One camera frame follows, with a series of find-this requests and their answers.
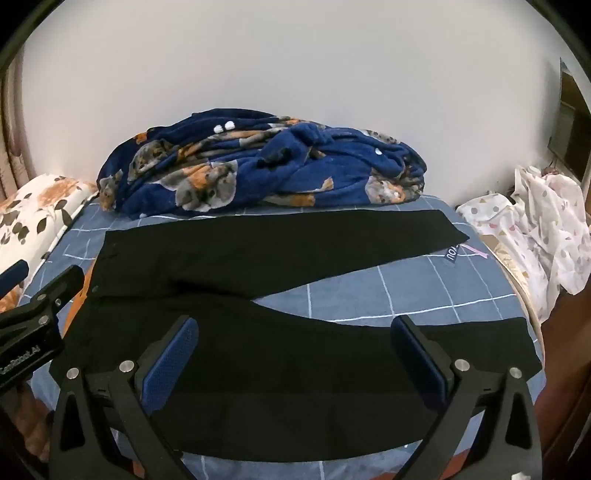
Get blue cat print blanket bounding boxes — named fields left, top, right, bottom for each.
left=96, top=108, right=428, bottom=220

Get pink beige curtain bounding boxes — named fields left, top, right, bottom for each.
left=0, top=60, right=38, bottom=200

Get dark framed window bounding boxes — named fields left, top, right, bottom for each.
left=547, top=58, right=591, bottom=183

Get white patterned cloth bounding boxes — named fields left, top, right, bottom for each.
left=455, top=165, right=591, bottom=324

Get blue checked bed sheet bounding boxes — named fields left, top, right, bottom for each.
left=28, top=194, right=550, bottom=480

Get brown wooden bed frame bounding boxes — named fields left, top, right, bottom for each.
left=538, top=277, right=591, bottom=464

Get white floral pillow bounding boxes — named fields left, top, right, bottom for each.
left=0, top=173, right=99, bottom=315

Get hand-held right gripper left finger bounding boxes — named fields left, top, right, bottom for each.
left=48, top=316, right=199, bottom=480

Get person's left forearm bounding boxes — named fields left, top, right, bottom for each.
left=7, top=383, right=52, bottom=463

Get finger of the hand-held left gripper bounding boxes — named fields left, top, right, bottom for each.
left=0, top=266, right=86, bottom=334
left=0, top=261, right=30, bottom=293

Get black pants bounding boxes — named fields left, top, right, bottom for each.
left=48, top=209, right=544, bottom=462

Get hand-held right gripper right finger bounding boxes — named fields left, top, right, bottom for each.
left=390, top=316, right=544, bottom=480

